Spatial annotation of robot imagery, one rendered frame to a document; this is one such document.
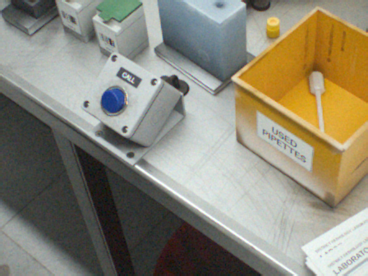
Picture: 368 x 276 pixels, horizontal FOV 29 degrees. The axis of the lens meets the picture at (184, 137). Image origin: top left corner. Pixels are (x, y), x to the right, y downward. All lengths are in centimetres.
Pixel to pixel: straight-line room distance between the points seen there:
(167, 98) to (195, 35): 9
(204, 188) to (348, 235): 15
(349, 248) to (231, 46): 25
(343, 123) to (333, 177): 11
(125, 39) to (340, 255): 35
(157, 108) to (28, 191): 116
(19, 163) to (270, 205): 128
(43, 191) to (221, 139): 113
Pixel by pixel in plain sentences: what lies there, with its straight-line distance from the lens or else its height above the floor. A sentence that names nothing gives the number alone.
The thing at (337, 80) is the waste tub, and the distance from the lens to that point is 80.
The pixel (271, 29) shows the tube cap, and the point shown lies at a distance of 86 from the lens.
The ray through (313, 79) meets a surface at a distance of 79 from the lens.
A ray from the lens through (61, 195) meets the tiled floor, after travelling 183.
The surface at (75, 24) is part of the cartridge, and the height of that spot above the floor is 90.
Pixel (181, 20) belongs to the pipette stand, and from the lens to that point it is 80.
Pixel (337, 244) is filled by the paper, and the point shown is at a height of 89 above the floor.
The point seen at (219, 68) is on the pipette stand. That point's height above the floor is 91.
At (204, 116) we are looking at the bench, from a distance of 79.
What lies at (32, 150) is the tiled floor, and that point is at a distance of 194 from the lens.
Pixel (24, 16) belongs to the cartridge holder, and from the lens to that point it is 93.
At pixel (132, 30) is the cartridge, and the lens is 83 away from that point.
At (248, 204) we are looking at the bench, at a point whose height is 88.
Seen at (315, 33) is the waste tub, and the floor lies 94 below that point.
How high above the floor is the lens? 148
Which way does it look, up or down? 52 degrees down
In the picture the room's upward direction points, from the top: 7 degrees counter-clockwise
